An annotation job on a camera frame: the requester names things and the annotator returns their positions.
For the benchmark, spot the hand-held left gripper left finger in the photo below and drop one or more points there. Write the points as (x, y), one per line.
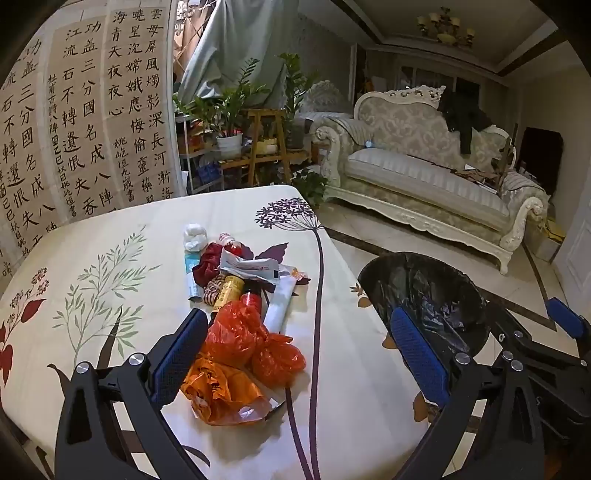
(178, 357)

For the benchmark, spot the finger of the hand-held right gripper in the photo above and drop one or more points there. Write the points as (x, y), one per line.
(561, 316)
(549, 357)

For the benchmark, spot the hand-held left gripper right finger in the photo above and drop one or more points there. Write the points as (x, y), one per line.
(418, 355)

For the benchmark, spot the red-orange plastic bag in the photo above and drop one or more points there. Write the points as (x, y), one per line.
(240, 332)

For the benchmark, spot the trash bin with black bag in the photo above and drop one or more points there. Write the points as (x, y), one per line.
(429, 286)

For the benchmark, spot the patterned brown white wrapper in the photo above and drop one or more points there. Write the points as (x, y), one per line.
(213, 290)

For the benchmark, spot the yellow label bottle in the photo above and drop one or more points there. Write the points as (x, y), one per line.
(229, 291)

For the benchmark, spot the teal and white tube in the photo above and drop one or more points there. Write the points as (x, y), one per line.
(190, 267)

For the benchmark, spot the red label glass bottle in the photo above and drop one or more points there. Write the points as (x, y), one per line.
(252, 302)

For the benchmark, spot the white paper tube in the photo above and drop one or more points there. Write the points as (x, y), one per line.
(279, 307)

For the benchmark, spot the white tissue wad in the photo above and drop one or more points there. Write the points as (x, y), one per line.
(194, 234)

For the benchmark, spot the small white plastic bottle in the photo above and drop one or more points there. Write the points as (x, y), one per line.
(229, 241)

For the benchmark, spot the white door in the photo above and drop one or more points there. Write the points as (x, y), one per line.
(577, 267)

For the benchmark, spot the cardboard box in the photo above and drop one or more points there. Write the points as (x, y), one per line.
(551, 240)

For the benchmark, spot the floral tablecloth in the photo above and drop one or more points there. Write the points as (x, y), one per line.
(115, 221)

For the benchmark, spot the dark rectangular panel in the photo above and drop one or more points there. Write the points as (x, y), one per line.
(542, 159)

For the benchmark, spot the clutter of papers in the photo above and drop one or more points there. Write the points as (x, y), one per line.
(480, 177)

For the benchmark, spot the ornate cream sofa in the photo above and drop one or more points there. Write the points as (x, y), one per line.
(415, 184)

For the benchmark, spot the small green floor plant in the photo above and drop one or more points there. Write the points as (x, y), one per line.
(311, 184)

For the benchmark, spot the white metal rack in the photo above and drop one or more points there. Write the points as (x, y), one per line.
(194, 157)

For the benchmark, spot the white flower pot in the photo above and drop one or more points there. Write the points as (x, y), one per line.
(229, 145)

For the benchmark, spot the black jacket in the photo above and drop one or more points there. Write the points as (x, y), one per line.
(464, 115)

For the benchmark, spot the yellow flower pot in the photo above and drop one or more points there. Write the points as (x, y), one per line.
(267, 146)

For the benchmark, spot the wooden plant stand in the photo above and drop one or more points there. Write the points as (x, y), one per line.
(265, 134)

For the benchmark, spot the leafy plant in white pot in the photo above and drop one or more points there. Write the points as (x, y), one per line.
(221, 106)

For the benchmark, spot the ornate white armchair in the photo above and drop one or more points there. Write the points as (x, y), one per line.
(325, 97)

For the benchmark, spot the tall green plant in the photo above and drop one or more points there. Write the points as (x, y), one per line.
(295, 83)

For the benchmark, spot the ceiling chandelier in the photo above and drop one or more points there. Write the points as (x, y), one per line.
(445, 27)

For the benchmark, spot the grey-green curtain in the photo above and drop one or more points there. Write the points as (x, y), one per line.
(231, 46)

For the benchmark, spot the calligraphy wall hanging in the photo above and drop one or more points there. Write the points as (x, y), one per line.
(92, 115)

